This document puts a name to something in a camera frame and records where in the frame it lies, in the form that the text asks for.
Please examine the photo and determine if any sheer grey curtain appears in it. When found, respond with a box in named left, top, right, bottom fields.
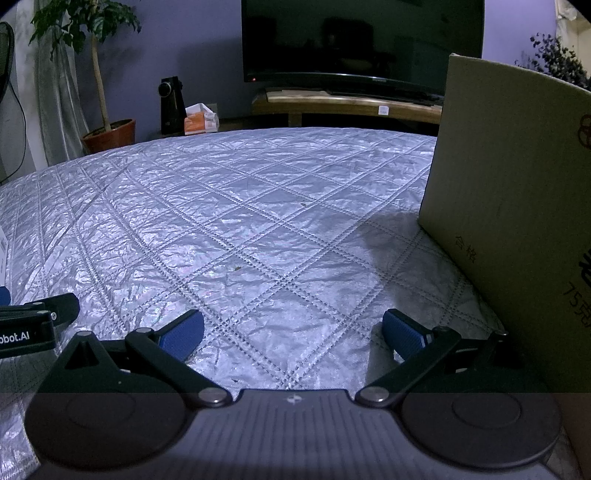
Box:
left=14, top=0, right=92, bottom=172

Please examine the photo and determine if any wooden television stand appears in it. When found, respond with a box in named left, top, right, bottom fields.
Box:
left=252, top=88, right=445, bottom=127

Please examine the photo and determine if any green leafy houseplant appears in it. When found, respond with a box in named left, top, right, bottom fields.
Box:
left=30, top=0, right=142, bottom=132

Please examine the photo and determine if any silver quilted blanket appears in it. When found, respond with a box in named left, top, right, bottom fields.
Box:
left=0, top=127, right=509, bottom=477

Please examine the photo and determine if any brown cardboard box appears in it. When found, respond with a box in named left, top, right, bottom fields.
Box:
left=418, top=53, right=591, bottom=480

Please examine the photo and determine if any black standing fan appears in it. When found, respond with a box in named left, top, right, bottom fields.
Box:
left=0, top=21, right=16, bottom=101

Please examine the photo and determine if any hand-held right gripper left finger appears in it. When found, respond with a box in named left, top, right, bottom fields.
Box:
left=46, top=309, right=234, bottom=409

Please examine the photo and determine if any orange white tissue box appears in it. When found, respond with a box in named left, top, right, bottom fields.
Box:
left=184, top=102, right=221, bottom=136

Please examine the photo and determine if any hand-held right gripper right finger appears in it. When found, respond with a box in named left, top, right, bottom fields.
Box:
left=355, top=308, right=536, bottom=409

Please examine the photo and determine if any black speaker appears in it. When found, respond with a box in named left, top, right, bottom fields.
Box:
left=160, top=76, right=186, bottom=136

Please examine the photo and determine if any black flat television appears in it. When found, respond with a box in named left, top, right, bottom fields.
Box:
left=241, top=0, right=485, bottom=95

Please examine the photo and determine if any terracotta plant pot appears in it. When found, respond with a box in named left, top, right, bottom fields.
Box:
left=82, top=119, right=137, bottom=155

